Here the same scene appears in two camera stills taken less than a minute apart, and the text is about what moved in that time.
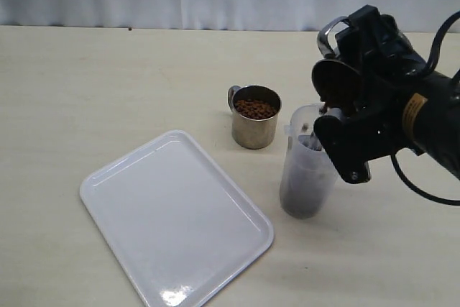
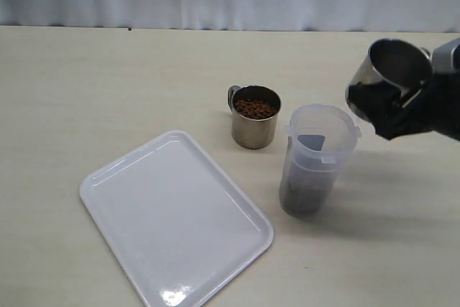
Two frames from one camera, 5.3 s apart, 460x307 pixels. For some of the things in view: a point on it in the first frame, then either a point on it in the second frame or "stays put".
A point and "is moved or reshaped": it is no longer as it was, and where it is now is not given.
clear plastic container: x=308 y=184 stays put
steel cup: x=337 y=83 is moved or reshaped
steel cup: x=254 y=110 stays put
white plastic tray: x=178 y=231 stays put
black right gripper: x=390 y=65 -> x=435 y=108
